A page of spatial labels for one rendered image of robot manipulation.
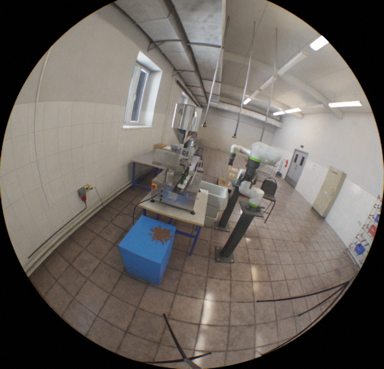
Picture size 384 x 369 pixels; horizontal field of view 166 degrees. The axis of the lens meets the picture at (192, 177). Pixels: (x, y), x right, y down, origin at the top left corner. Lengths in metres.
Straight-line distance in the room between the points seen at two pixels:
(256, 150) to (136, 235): 1.26
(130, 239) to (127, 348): 1.21
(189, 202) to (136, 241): 0.65
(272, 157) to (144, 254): 1.25
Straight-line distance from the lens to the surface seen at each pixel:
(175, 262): 1.90
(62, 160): 1.91
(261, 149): 0.96
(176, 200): 1.39
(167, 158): 1.28
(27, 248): 2.12
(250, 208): 1.54
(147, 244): 1.29
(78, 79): 1.98
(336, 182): 5.89
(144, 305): 1.67
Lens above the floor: 1.64
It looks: 22 degrees down
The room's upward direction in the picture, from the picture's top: 13 degrees clockwise
